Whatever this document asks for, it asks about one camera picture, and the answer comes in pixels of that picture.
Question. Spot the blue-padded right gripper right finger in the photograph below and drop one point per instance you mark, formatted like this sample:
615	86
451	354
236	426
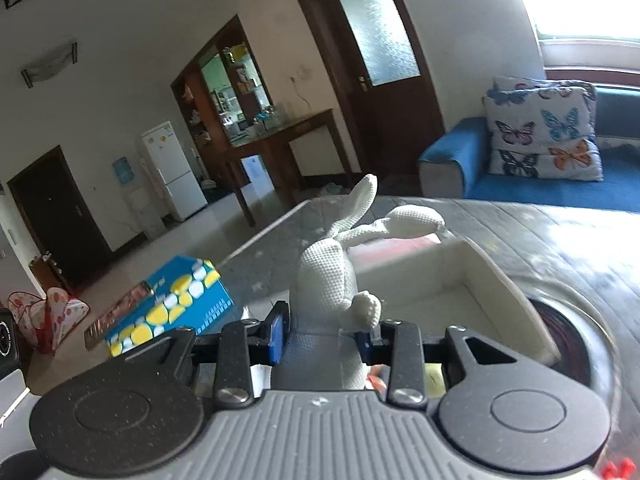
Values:
399	347

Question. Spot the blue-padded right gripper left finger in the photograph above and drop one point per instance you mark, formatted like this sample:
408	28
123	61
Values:
244	344

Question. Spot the green round toy figure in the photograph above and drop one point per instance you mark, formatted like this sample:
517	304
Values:
434	379

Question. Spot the white plush rabbit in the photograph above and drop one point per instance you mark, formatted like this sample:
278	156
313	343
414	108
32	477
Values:
328	308

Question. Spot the blue yellow tissue box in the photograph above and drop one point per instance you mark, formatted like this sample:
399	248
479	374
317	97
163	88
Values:
185	291

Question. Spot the dark grey cardboard box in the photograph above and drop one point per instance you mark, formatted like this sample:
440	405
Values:
435	282

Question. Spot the water dispenser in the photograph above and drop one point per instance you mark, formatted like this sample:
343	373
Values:
138	200

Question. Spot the blue sofa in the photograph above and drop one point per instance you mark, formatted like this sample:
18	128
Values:
457	165

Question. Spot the dotted fabric toy tent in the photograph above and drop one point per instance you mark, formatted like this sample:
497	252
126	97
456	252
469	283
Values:
46	321

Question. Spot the white refrigerator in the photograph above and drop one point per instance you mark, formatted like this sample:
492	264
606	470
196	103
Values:
170	171

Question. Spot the dark wooden sideboard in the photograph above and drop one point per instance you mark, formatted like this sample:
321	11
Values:
229	113

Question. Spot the butterfly print pillow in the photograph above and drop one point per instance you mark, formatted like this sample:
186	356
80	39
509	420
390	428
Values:
542	129

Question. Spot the dark wooden door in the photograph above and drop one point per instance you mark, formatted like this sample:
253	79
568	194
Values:
380	77

